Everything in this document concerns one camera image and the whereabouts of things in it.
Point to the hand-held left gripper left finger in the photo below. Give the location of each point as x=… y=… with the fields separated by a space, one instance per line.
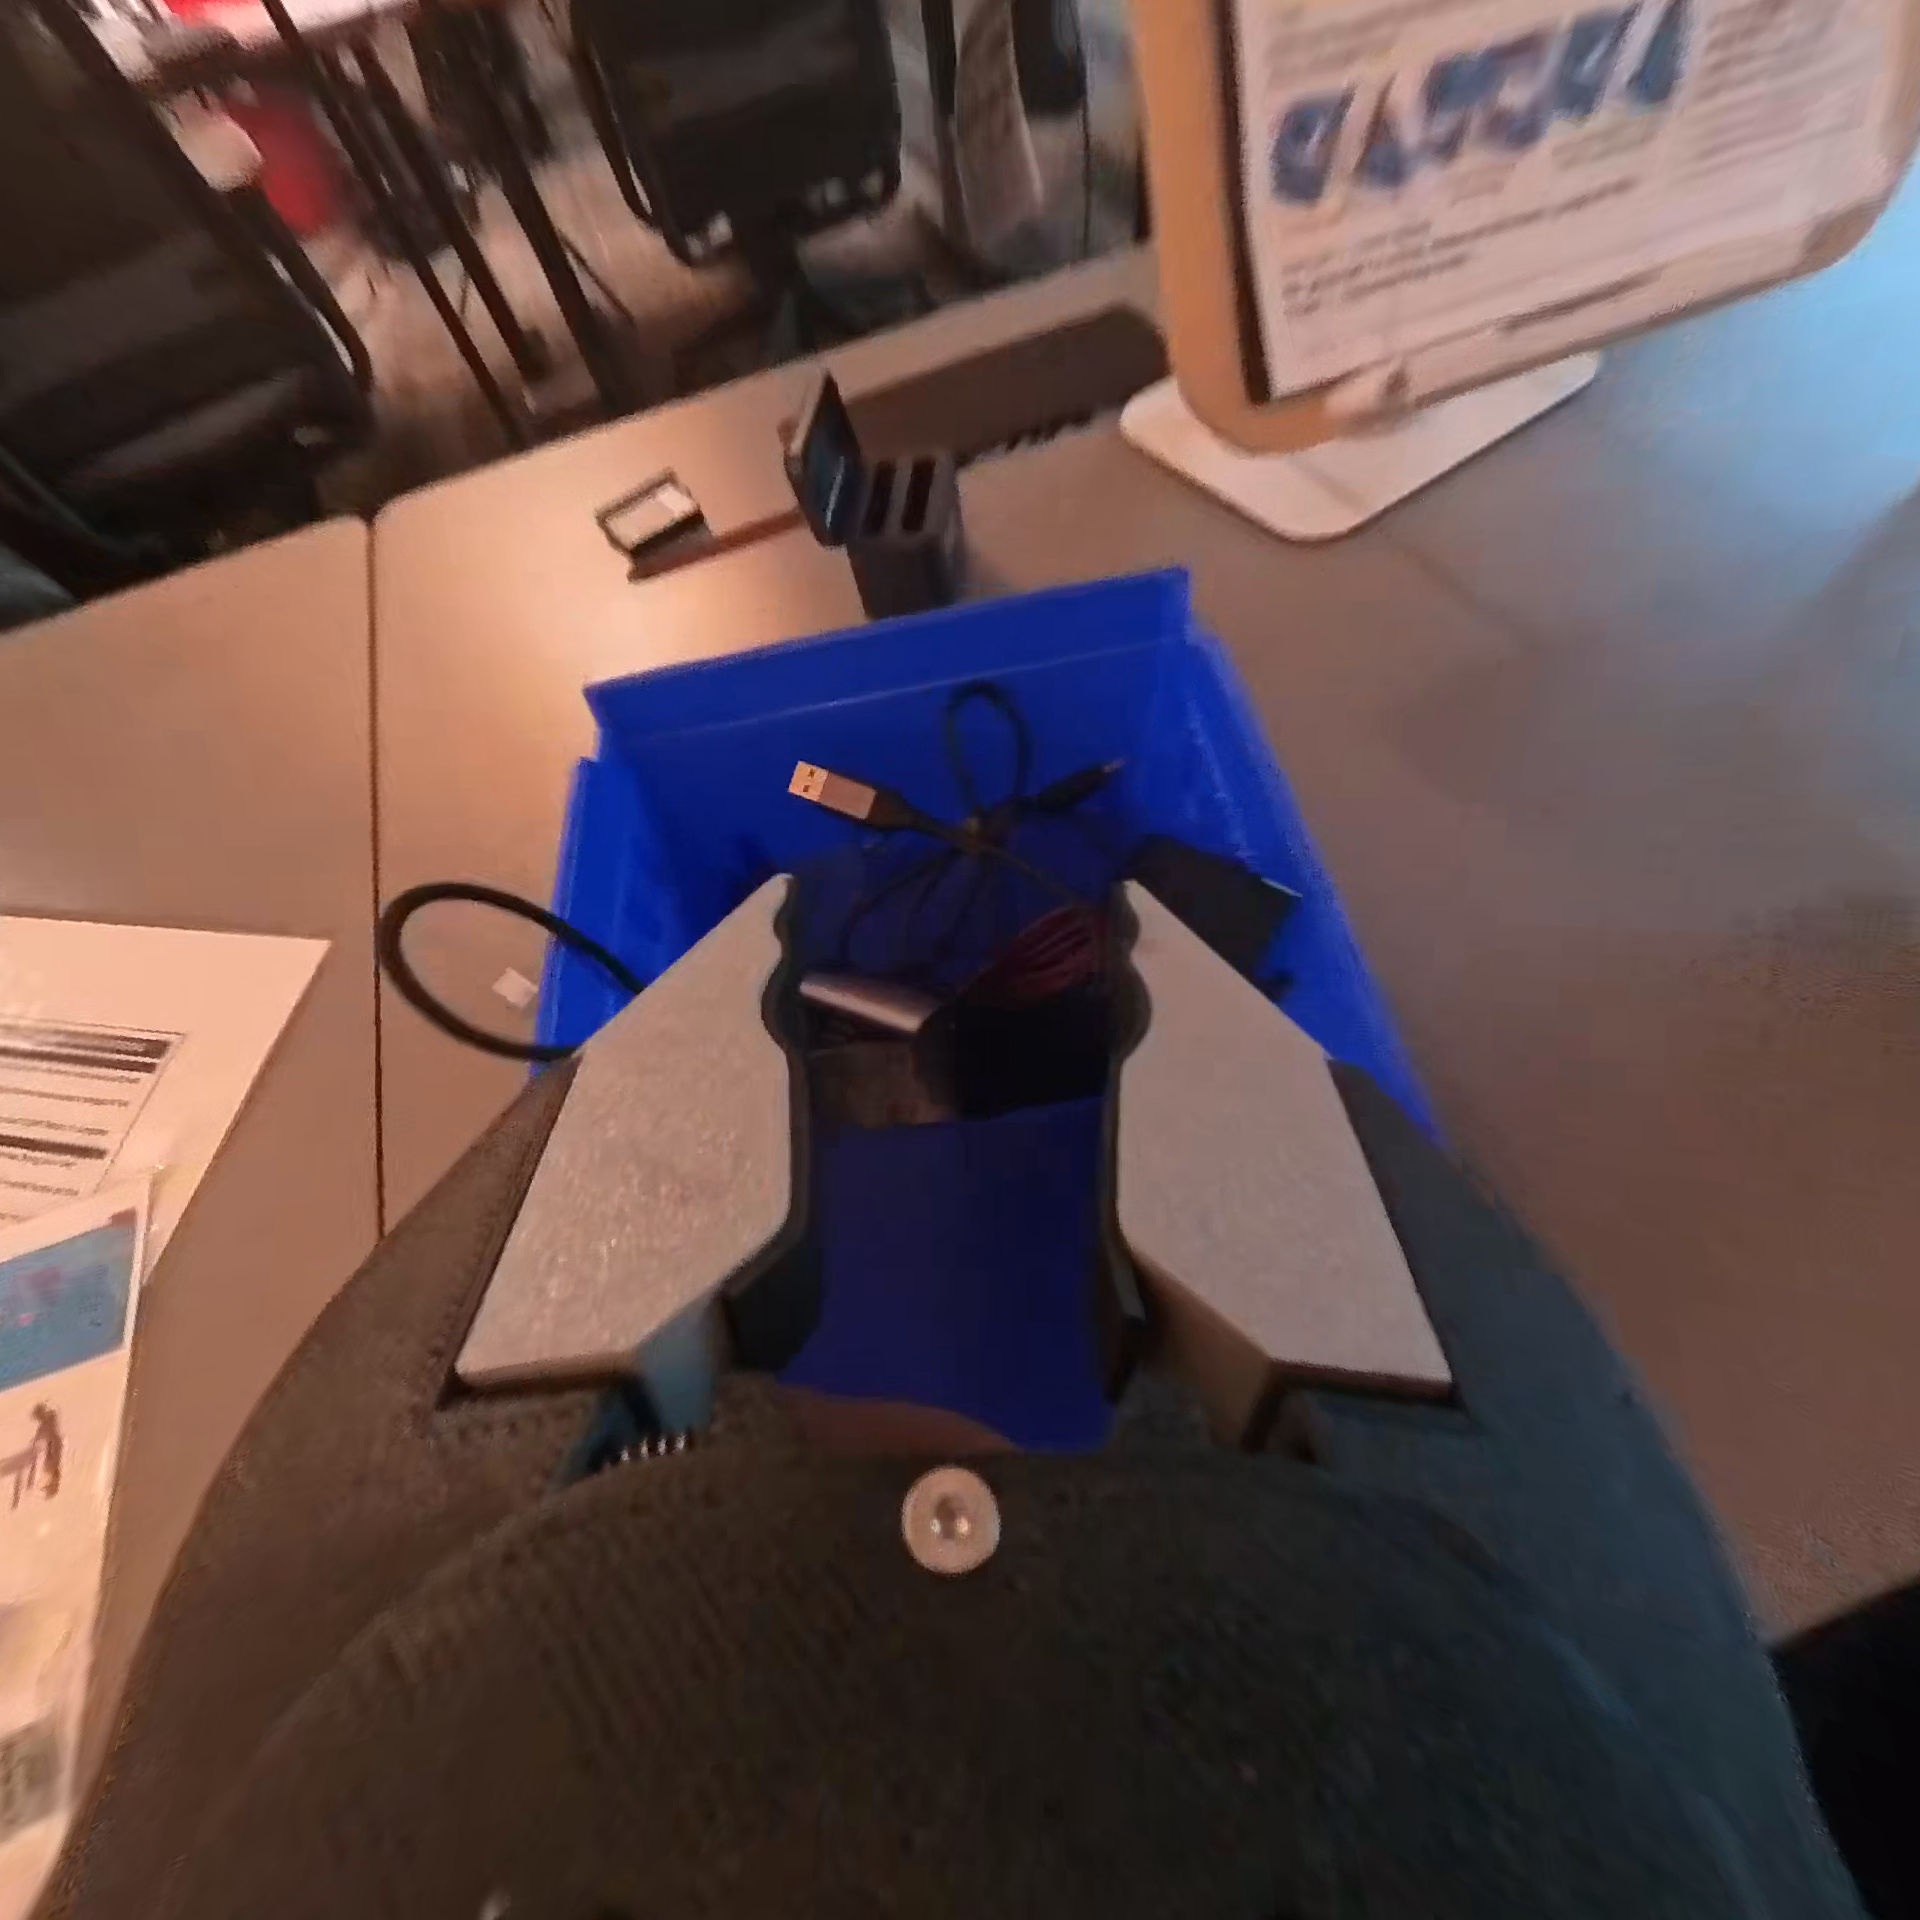
x=661 y=1171

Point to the white sign stand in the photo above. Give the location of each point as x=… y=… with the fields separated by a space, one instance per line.
x=1351 y=465

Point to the dark slotted holder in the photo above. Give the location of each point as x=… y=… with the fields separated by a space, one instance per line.
x=909 y=541

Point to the grey usb hub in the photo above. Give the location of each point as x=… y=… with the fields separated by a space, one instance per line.
x=862 y=1002

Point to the white printed paper sheet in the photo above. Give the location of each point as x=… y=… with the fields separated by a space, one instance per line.
x=195 y=1021

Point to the small black adapter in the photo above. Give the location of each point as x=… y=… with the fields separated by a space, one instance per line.
x=823 y=450

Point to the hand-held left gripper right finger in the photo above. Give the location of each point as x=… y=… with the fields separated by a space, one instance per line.
x=1261 y=1201

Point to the blue plastic bin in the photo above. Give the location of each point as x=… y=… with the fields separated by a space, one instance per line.
x=900 y=690

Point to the black office chair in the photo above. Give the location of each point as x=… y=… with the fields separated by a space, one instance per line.
x=134 y=330
x=750 y=121

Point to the long black bar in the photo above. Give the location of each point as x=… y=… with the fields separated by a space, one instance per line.
x=1020 y=374

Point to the small black case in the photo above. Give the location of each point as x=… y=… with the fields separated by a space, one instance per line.
x=656 y=519

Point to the illustrated paper sheet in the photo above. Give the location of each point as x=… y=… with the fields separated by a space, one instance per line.
x=69 y=1351

